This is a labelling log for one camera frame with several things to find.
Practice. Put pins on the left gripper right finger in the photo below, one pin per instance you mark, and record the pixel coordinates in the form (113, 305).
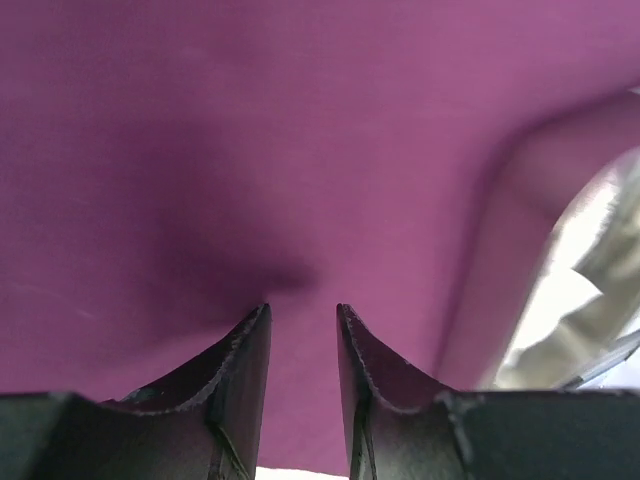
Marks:
(400, 423)

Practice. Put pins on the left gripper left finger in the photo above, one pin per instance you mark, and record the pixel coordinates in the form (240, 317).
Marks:
(200, 421)

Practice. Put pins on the stainless steel tray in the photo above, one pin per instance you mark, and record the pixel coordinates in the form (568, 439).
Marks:
(579, 326)

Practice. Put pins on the purple cloth drape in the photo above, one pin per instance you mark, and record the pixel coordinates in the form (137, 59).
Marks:
(168, 165)

